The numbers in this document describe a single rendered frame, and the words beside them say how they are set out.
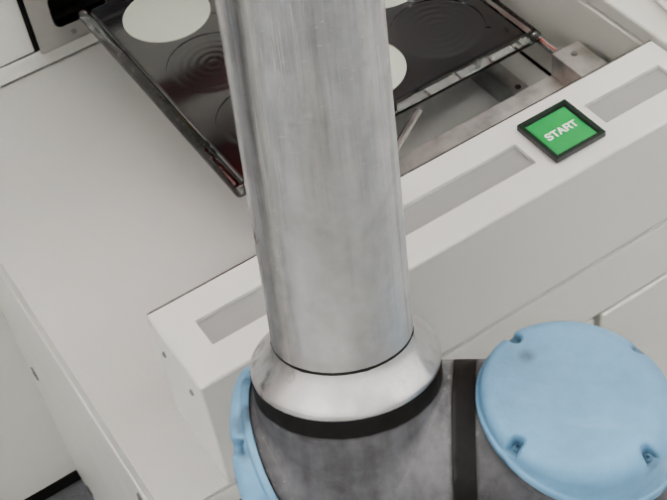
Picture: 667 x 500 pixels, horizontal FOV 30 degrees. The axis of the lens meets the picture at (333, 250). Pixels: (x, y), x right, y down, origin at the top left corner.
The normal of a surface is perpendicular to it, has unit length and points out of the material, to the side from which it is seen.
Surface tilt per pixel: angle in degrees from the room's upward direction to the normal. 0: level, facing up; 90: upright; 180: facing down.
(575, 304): 90
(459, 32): 0
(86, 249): 0
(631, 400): 5
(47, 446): 90
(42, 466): 90
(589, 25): 90
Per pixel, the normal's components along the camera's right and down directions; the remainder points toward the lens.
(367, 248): 0.54, 0.39
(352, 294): 0.28, 0.47
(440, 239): -0.10, -0.66
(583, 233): 0.54, 0.59
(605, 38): -0.84, 0.46
